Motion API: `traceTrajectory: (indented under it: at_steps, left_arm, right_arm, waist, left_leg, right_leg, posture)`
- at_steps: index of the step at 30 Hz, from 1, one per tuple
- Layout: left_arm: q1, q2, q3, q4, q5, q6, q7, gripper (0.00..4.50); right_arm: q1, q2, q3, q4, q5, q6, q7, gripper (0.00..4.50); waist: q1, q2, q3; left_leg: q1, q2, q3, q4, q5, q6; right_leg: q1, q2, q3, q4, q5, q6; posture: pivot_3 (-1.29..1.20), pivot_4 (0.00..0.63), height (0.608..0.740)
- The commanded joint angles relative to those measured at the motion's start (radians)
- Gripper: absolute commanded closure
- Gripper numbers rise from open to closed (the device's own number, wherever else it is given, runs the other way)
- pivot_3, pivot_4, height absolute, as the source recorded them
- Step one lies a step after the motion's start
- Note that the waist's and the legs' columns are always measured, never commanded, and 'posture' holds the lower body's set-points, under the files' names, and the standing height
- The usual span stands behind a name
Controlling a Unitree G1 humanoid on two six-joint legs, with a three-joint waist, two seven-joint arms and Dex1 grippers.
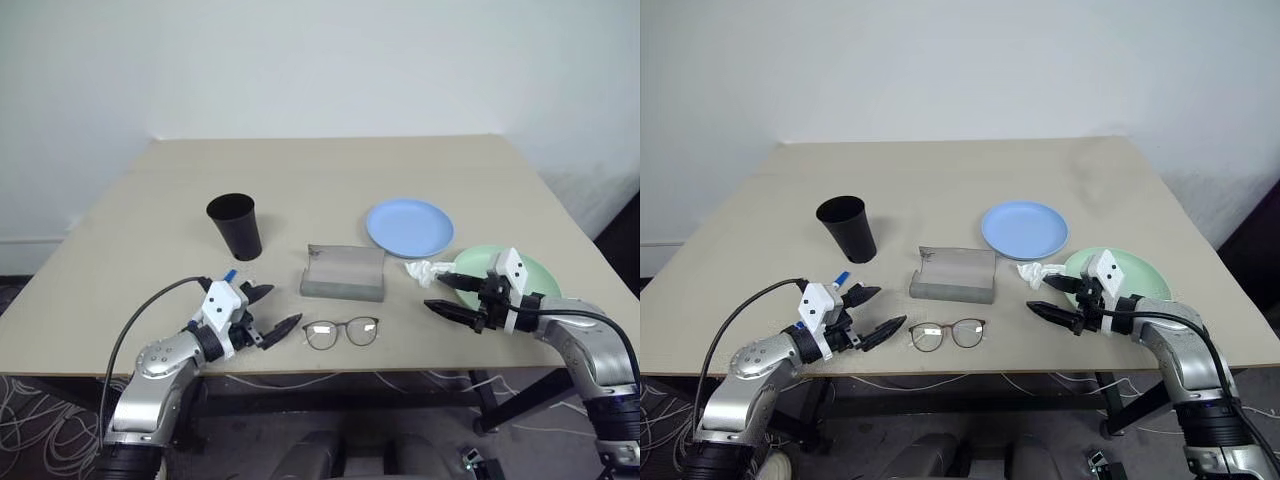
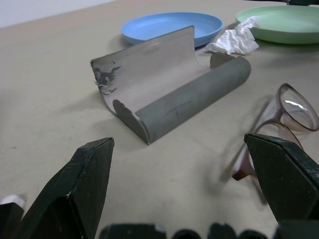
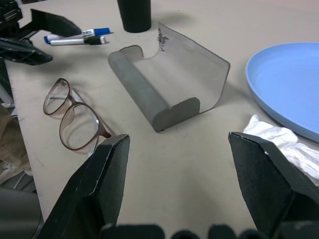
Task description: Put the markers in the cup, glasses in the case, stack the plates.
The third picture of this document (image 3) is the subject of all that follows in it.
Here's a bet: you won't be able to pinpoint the tan fabric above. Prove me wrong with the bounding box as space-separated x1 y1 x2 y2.
0 104 33 185

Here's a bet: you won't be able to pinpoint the pale round plastic plate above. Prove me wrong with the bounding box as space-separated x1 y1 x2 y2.
245 41 319 143

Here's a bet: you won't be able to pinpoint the black capped silver marker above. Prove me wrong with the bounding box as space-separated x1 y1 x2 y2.
49 35 107 47

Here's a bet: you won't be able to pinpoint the black pen cup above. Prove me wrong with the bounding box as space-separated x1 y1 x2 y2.
117 0 152 33

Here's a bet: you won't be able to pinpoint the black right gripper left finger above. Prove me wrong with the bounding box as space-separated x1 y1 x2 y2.
34 133 131 239

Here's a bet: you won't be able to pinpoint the white tissue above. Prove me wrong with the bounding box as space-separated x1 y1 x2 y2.
243 114 319 186

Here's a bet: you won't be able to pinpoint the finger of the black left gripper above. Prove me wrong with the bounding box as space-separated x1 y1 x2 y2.
0 37 54 66
30 8 82 38

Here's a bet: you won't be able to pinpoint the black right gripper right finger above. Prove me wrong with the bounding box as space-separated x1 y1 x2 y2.
228 131 319 236

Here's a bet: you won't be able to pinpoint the grey rounded robot body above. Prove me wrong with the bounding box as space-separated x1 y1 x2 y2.
0 188 44 239

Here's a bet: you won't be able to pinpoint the brown framed glasses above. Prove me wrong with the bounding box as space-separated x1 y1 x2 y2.
42 78 112 151

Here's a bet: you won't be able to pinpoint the grey glasses case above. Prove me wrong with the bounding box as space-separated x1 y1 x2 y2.
108 21 231 133

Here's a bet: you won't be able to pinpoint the blue capped white marker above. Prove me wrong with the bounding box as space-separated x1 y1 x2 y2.
43 27 112 45

